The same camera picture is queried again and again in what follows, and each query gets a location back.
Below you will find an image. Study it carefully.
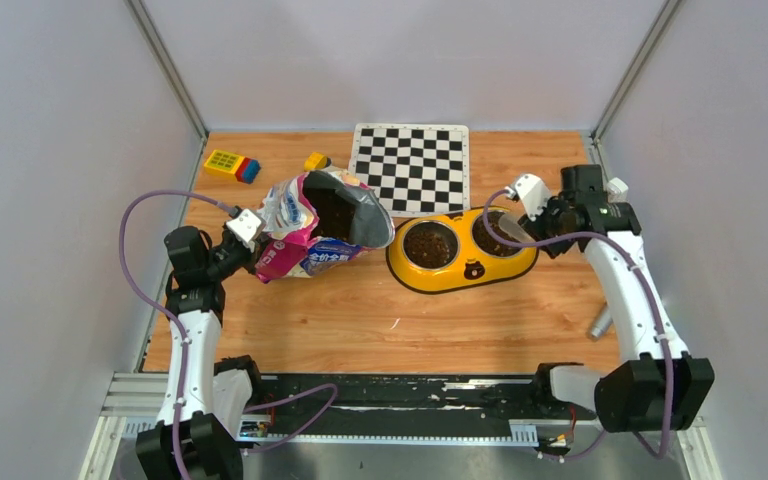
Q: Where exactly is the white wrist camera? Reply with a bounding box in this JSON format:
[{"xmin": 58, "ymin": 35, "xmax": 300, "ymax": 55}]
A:
[
  {"xmin": 225, "ymin": 208, "xmax": 265, "ymax": 252},
  {"xmin": 505, "ymin": 173, "xmax": 552, "ymax": 221}
]

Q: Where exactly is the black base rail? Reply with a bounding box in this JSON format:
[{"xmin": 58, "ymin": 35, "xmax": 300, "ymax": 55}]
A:
[{"xmin": 102, "ymin": 370, "xmax": 703, "ymax": 448}]

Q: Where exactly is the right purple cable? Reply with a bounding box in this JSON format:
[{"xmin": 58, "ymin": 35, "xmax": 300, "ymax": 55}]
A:
[{"xmin": 481, "ymin": 188, "xmax": 677, "ymax": 463}]

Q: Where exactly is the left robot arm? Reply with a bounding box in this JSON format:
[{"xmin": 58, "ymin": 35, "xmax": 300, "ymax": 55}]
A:
[{"xmin": 136, "ymin": 226, "xmax": 267, "ymax": 479}]

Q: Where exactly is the brown pet food kibble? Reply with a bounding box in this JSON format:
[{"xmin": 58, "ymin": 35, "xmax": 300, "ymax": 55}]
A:
[{"xmin": 401, "ymin": 209, "xmax": 521, "ymax": 270}]

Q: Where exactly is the silver microphone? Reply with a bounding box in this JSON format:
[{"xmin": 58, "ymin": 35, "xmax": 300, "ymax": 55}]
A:
[{"xmin": 586, "ymin": 304, "xmax": 613, "ymax": 341}]

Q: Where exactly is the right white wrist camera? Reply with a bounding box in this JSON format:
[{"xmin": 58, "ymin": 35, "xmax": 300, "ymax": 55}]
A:
[{"xmin": 505, "ymin": 173, "xmax": 552, "ymax": 221}]

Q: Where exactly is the yellow double pet bowl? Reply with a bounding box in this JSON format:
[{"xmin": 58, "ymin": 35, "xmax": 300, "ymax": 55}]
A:
[{"xmin": 385, "ymin": 208, "xmax": 539, "ymax": 294}]

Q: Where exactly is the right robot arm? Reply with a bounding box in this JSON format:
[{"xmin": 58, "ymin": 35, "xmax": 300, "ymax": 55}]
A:
[{"xmin": 511, "ymin": 165, "xmax": 715, "ymax": 433}]

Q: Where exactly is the purple cable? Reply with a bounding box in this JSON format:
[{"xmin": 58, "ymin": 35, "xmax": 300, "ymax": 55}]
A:
[
  {"xmin": 481, "ymin": 188, "xmax": 677, "ymax": 463},
  {"xmin": 118, "ymin": 190, "xmax": 339, "ymax": 480}
]

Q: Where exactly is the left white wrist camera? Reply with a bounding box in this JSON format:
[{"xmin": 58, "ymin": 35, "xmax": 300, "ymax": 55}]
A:
[{"xmin": 225, "ymin": 208, "xmax": 265, "ymax": 252}]

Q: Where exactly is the pink pet food bag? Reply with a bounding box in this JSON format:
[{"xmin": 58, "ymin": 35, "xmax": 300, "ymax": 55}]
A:
[{"xmin": 255, "ymin": 167, "xmax": 395, "ymax": 283}]

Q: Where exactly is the toy block car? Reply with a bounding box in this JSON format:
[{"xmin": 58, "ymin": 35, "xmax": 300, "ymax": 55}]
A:
[{"xmin": 303, "ymin": 152, "xmax": 332, "ymax": 172}]

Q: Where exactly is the black white chessboard mat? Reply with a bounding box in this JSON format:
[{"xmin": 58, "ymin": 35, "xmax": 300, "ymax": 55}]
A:
[{"xmin": 349, "ymin": 123, "xmax": 471, "ymax": 218}]

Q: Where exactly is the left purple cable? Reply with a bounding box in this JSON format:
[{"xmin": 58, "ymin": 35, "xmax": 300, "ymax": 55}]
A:
[{"xmin": 118, "ymin": 190, "xmax": 339, "ymax": 480}]

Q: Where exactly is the clear plastic scoop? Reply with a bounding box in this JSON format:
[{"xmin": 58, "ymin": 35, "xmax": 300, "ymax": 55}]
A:
[{"xmin": 498, "ymin": 212, "xmax": 535, "ymax": 247}]

